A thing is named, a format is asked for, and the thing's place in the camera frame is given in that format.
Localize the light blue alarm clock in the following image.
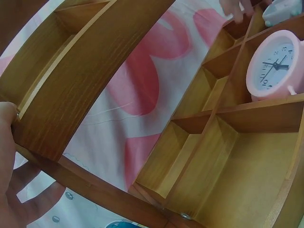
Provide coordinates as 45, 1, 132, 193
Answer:
262, 0, 304, 27

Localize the wooden compartment organizer box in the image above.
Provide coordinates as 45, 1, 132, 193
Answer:
0, 0, 304, 228

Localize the person's right hand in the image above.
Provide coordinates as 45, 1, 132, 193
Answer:
218, 0, 274, 24

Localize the person's left hand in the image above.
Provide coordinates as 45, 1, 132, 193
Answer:
0, 101, 80, 228

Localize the pink alarm clock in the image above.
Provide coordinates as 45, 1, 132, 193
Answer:
246, 29, 304, 103

